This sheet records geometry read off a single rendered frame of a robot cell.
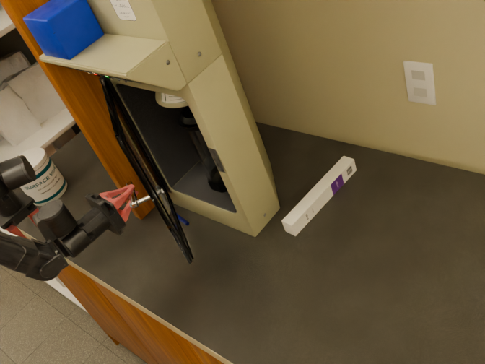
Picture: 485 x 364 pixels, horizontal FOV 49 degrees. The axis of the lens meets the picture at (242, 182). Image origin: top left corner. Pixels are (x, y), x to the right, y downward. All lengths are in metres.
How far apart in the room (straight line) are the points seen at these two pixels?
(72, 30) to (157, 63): 0.21
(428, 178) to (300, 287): 0.43
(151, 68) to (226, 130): 0.25
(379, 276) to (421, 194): 0.26
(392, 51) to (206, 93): 0.46
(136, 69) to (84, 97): 0.40
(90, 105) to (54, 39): 0.29
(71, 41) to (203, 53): 0.27
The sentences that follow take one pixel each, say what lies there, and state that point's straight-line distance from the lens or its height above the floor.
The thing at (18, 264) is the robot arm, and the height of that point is 1.25.
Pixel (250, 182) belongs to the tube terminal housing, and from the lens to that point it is 1.30.
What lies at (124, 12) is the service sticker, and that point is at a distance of 1.12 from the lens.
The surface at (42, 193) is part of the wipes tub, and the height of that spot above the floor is 0.99.
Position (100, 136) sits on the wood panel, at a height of 1.23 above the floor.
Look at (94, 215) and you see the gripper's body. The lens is 1.21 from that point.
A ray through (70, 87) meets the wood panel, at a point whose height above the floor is 1.39.
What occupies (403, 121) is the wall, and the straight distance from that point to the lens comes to 1.45.
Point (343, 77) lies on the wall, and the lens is 1.46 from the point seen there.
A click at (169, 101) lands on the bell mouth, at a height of 1.33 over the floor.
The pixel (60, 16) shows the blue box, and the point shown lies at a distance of 1.16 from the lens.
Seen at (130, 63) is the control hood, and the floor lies 1.51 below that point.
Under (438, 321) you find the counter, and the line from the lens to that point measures 1.15.
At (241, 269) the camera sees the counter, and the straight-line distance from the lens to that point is 1.32.
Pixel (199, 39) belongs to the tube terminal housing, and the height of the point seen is 1.47.
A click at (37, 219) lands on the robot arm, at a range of 1.17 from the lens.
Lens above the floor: 1.91
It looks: 39 degrees down
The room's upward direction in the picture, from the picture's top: 23 degrees counter-clockwise
